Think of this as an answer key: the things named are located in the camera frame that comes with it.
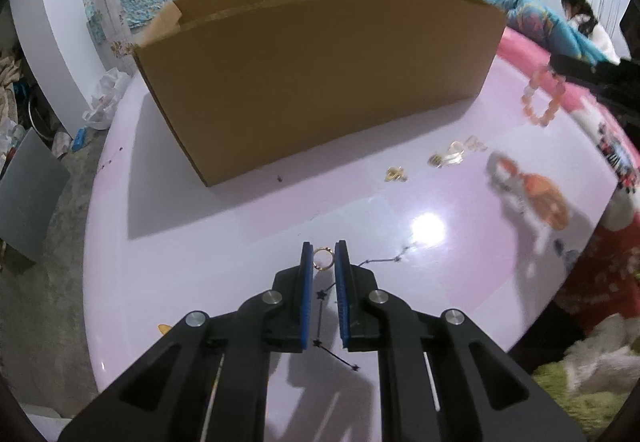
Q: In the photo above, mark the pile of clothes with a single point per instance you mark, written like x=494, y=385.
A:
x=7, y=87

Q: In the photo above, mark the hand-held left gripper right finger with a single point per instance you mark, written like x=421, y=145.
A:
x=342, y=297

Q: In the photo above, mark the white plastic bag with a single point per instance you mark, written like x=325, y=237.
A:
x=107, y=97

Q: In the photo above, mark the gold earrings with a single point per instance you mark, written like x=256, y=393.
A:
x=436, y=160
x=395, y=174

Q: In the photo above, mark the white fluffy cloth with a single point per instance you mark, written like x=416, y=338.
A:
x=605, y=357

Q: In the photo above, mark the green shaggy rug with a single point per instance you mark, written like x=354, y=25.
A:
x=560, y=402

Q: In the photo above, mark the pink floral blanket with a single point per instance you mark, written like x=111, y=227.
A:
x=615, y=242

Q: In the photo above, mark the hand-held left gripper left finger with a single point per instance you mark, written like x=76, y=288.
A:
x=306, y=297

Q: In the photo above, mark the brown cardboard box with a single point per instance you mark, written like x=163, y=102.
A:
x=320, y=72

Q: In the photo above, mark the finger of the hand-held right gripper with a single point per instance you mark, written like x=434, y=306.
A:
x=580, y=65
x=617, y=100

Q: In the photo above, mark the grey board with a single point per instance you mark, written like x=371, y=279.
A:
x=30, y=192

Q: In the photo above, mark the blue floral blanket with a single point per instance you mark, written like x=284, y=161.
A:
x=540, y=20

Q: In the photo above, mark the small gold hoops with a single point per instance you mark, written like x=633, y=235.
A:
x=475, y=142

